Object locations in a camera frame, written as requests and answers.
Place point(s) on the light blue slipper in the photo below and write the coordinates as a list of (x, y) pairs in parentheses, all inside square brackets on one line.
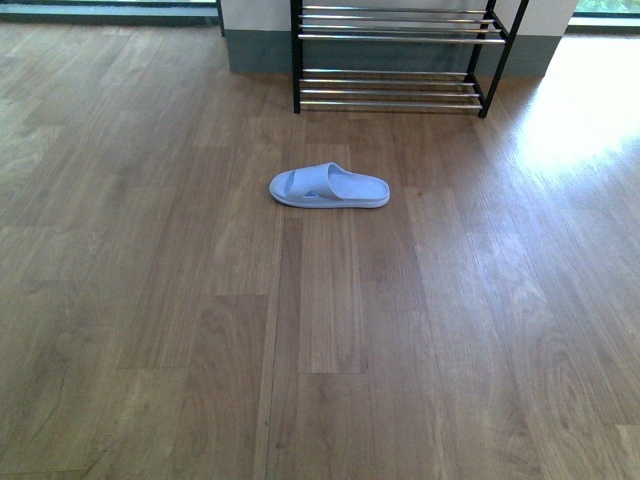
[(329, 186)]

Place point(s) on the black metal shoe rack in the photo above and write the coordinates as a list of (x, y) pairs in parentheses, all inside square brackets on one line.
[(401, 56)]

